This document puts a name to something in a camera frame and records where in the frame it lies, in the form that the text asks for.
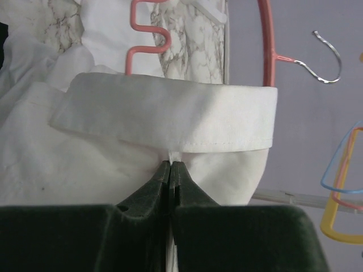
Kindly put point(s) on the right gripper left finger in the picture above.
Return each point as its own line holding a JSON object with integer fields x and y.
{"x": 124, "y": 237}

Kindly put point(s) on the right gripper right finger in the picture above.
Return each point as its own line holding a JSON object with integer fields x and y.
{"x": 211, "y": 237}

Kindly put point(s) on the yellow hanger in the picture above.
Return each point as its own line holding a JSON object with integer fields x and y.
{"x": 329, "y": 216}

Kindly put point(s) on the white metal clothes rack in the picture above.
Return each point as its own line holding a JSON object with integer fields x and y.
{"x": 279, "y": 196}

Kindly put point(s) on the blue wire hanger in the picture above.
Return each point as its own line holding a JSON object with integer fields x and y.
{"x": 333, "y": 162}

